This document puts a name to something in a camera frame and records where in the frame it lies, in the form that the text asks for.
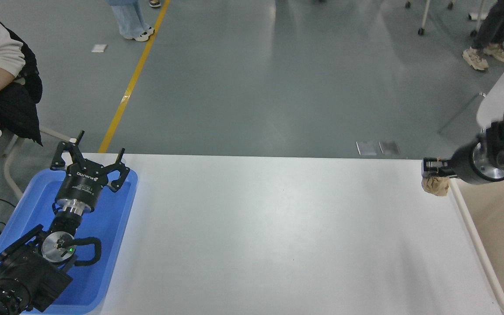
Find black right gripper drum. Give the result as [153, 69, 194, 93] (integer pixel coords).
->
[449, 141, 487, 185]

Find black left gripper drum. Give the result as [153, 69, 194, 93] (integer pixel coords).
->
[54, 160, 112, 210]

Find tan paper ball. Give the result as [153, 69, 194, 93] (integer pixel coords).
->
[421, 175, 451, 197]

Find grey floor plate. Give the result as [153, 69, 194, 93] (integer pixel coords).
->
[378, 140, 401, 155]
[356, 141, 378, 156]

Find blue plastic tray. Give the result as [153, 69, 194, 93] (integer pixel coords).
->
[0, 168, 139, 315]

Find black quilted cloth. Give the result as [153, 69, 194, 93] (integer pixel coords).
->
[0, 26, 44, 147]

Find large pale bin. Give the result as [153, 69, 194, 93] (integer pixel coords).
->
[449, 168, 504, 315]

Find standing person's legs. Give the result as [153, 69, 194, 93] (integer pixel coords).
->
[108, 0, 155, 42]
[462, 0, 504, 71]

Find white rolling stand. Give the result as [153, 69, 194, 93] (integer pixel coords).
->
[468, 0, 504, 37]
[404, 0, 454, 35]

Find white chair frame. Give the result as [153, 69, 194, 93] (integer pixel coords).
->
[3, 126, 70, 202]

